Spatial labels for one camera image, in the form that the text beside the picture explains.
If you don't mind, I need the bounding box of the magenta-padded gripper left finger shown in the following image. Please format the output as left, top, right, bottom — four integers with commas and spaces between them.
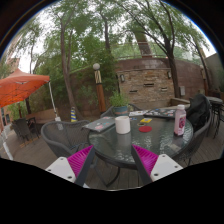
45, 145, 97, 188

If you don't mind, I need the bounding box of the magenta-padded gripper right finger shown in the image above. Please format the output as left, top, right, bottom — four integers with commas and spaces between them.
130, 143, 184, 186

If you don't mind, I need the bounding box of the pink juice bottle white cap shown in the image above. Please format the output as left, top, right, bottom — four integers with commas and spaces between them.
173, 104, 187, 137

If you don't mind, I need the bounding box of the flat round red coaster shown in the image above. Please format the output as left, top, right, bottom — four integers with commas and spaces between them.
138, 125, 153, 134

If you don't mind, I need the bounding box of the dark wicker chair with jacket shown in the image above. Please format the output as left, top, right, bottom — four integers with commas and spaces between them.
173, 109, 214, 168

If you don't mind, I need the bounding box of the blue yellow striped cone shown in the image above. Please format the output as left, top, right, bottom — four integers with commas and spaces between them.
69, 106, 78, 123

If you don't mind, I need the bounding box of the group of dark patio chairs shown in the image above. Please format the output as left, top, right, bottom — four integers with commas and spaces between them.
11, 116, 38, 143

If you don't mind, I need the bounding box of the white ceramic cup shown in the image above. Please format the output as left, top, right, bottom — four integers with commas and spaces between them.
114, 115, 132, 135

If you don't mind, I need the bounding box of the white printed paper sheet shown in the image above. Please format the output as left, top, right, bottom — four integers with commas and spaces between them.
129, 109, 149, 117

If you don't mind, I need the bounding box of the black jacket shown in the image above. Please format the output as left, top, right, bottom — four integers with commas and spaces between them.
185, 93, 212, 133

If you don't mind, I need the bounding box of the green plant in blue pot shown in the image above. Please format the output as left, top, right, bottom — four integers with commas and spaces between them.
109, 91, 130, 117

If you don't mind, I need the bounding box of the black bar stool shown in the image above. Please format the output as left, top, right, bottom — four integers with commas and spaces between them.
206, 95, 224, 139

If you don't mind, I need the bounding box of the orange canopy with pole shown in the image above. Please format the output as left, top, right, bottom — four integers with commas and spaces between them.
0, 68, 63, 123

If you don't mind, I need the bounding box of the tree with dark forked trunk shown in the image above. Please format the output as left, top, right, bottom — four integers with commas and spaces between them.
116, 0, 211, 99

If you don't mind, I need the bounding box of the tree with slanting trunk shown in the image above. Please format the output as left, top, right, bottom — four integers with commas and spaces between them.
43, 0, 101, 119

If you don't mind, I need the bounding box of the wooden lamp post with globe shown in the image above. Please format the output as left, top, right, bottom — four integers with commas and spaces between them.
92, 62, 107, 114

